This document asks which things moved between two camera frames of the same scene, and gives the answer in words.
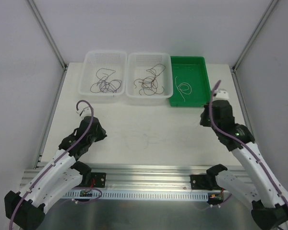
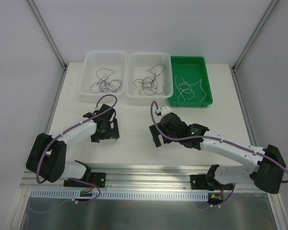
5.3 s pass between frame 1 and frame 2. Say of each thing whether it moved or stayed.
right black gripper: moved
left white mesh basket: stayed
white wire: moved
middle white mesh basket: stayed
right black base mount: stayed
